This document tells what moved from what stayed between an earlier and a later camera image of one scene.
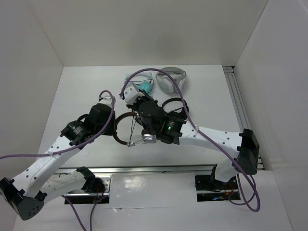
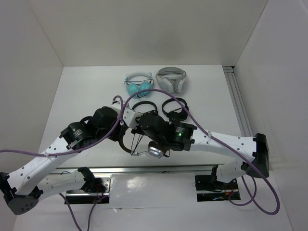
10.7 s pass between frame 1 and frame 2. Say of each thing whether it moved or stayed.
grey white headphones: stayed
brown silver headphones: moved
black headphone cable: moved
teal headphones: stayed
